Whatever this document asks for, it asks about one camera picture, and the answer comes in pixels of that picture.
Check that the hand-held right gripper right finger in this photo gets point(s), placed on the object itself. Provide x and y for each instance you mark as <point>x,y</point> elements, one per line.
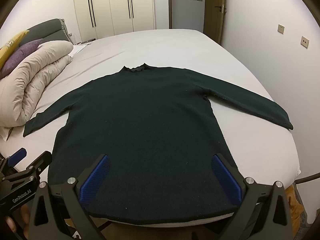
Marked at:
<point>226,180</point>

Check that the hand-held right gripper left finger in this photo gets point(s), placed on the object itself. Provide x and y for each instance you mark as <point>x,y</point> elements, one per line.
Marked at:
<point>93,182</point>

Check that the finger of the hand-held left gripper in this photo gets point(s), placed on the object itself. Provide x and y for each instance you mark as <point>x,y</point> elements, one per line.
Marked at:
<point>41,161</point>
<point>17,156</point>

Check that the dark green sweater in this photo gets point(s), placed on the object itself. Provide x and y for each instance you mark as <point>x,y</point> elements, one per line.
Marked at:
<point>150,130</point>

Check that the person's left hand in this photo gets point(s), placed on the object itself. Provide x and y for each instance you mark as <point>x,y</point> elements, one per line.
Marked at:
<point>25,213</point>

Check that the beige folded duvet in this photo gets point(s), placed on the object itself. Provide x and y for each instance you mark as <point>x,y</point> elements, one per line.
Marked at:
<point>30,80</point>

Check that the purple pillow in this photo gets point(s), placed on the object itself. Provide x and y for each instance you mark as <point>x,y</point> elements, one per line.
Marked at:
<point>22,55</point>

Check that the yellow pillow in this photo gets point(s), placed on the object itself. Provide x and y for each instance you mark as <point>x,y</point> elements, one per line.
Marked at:
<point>10,45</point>

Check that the grey upholstered headboard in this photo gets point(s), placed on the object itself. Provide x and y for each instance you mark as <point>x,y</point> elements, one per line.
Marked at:
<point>47,30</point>

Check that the bed with white sheet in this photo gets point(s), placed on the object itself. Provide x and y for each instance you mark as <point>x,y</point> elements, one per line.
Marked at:
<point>162,50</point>

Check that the brown wooden door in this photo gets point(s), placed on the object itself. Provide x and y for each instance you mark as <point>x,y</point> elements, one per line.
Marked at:
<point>215,22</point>

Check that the cream wardrobe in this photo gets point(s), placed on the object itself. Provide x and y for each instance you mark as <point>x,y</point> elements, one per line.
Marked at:
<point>110,5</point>

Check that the beige wall socket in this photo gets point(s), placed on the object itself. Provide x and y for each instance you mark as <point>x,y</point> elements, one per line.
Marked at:
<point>305,42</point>
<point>281,29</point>

